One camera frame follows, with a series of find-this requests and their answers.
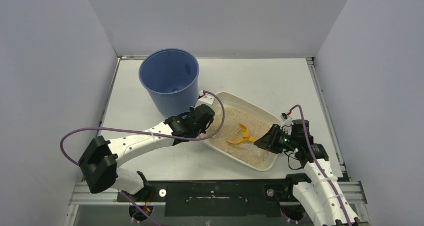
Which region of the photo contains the orange litter scoop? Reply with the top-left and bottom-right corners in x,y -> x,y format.
226,123 -> 257,145

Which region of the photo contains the white litter tray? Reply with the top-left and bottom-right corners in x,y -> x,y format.
204,92 -> 280,161

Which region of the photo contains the blue plastic bucket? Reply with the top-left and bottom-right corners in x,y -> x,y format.
138,48 -> 200,117

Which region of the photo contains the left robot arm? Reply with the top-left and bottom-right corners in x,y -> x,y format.
78,104 -> 215,195

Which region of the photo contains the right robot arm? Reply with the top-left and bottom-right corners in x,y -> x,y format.
254,119 -> 361,226

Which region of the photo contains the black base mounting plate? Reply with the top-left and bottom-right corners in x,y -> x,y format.
117,179 -> 306,220

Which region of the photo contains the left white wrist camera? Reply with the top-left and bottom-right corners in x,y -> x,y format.
195,90 -> 215,108

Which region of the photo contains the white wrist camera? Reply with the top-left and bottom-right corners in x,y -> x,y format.
195,90 -> 215,108
280,113 -> 293,127

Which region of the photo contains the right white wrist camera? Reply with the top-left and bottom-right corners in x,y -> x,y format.
280,113 -> 293,127

